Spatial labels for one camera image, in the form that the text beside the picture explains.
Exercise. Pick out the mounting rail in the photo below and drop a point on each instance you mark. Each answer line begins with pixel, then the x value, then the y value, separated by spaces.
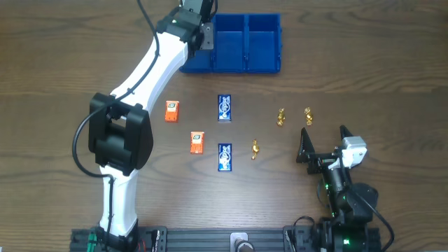
pixel 203 239

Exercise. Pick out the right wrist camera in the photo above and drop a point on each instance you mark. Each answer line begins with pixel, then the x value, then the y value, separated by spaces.
pixel 353 150

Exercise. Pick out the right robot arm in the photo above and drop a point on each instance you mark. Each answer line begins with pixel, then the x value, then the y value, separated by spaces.
pixel 346 206

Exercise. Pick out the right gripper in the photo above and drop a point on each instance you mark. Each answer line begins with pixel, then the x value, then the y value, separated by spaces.
pixel 320 162

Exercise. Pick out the blue candy pack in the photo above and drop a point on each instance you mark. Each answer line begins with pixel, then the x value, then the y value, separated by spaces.
pixel 224 108
pixel 224 157

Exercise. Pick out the orange candy box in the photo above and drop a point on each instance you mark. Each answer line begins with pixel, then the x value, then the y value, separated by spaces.
pixel 197 143
pixel 171 111

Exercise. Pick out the gold candy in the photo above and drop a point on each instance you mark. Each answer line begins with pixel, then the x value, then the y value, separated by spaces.
pixel 255 149
pixel 280 116
pixel 308 116

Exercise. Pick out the blue tray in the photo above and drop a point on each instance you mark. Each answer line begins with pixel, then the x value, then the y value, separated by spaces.
pixel 260 49

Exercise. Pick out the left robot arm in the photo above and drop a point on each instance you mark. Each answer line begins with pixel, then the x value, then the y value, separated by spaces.
pixel 164 59

